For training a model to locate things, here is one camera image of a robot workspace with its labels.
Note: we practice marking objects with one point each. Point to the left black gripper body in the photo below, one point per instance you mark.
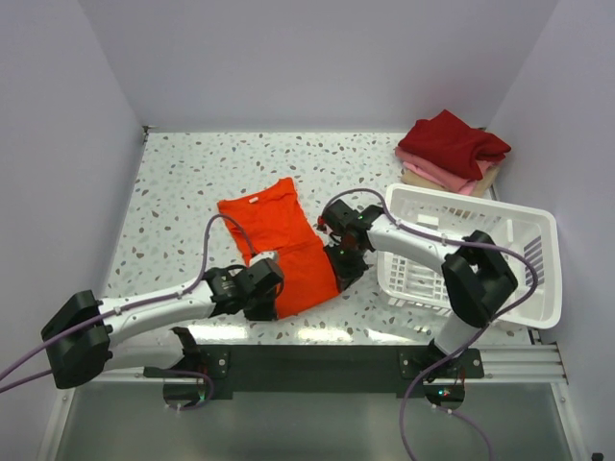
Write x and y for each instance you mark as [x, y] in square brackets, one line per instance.
[262, 309]

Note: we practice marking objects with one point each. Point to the white plastic laundry basket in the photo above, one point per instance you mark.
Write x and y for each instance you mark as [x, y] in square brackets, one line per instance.
[525, 236]

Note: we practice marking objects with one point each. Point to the orange t shirt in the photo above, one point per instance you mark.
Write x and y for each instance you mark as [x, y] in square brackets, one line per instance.
[272, 220]

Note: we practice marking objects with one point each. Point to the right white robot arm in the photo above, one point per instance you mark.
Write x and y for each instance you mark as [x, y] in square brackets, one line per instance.
[477, 278]

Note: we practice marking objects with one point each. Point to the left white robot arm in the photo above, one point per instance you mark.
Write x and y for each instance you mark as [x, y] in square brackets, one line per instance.
[88, 336]

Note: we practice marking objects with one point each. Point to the pink folded shirt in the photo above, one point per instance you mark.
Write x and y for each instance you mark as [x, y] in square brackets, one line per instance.
[448, 179]

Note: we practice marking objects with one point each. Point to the aluminium frame rail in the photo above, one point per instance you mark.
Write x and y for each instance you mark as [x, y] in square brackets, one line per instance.
[523, 364]

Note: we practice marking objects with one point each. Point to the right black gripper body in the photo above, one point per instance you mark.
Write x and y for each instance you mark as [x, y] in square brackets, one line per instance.
[346, 268]

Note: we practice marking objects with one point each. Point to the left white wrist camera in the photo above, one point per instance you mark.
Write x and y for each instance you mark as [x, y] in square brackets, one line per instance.
[273, 255]

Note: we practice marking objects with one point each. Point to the dark red folded shirt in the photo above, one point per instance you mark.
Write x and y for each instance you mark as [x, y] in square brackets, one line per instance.
[449, 143]

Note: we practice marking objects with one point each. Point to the beige folded shirt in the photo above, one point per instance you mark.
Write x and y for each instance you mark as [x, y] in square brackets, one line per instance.
[475, 189]

